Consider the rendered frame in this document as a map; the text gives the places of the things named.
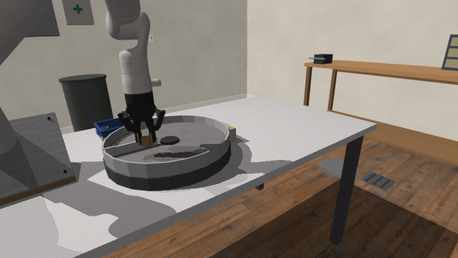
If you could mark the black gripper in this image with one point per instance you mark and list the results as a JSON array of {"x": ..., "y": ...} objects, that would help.
[{"x": 141, "y": 108}]

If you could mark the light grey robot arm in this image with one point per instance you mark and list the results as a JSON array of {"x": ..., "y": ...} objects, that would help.
[{"x": 19, "y": 17}]

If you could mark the blue crate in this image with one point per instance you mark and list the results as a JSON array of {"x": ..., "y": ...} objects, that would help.
[{"x": 113, "y": 124}]

